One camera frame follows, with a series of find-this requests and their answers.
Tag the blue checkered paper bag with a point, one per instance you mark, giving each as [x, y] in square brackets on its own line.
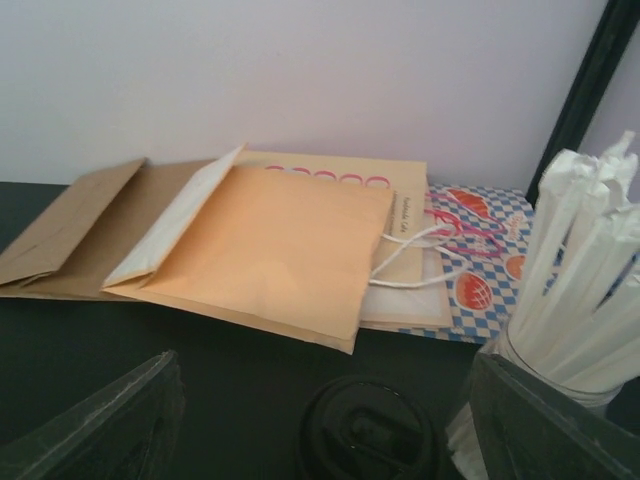
[493, 226]

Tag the stack of black cup lids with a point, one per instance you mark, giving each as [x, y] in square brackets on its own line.
[360, 427]

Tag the beige bag with red circles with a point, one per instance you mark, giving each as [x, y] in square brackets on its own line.
[410, 291]

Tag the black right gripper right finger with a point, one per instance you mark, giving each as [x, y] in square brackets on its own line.
[528, 430]

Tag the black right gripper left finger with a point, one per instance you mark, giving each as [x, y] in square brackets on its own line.
[127, 430]

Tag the brown kraft paper bag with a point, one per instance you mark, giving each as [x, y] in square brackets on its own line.
[71, 248]

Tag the black frame post right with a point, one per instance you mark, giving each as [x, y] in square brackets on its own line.
[609, 42]

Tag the white paper bag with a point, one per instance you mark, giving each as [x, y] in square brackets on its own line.
[161, 238]

